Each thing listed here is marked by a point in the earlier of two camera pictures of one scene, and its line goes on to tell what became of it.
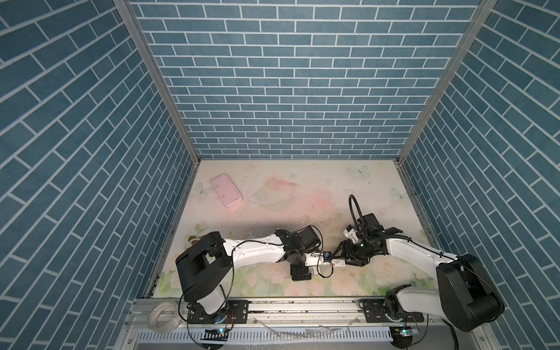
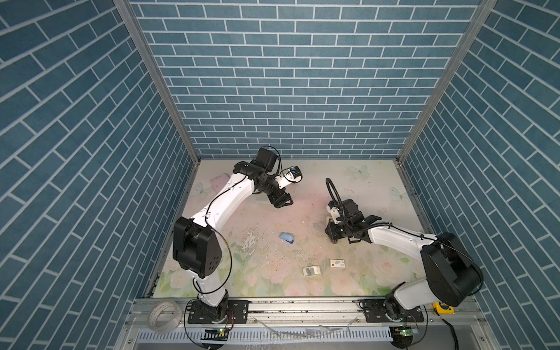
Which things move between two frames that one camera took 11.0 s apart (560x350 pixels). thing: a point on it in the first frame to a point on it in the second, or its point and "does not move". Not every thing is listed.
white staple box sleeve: x=338 y=262 does not move
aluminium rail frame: x=334 y=324 does not move
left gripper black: x=302 y=274 to x=280 y=197
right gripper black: x=345 y=253 to x=331 y=233
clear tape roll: x=165 y=317 does not move
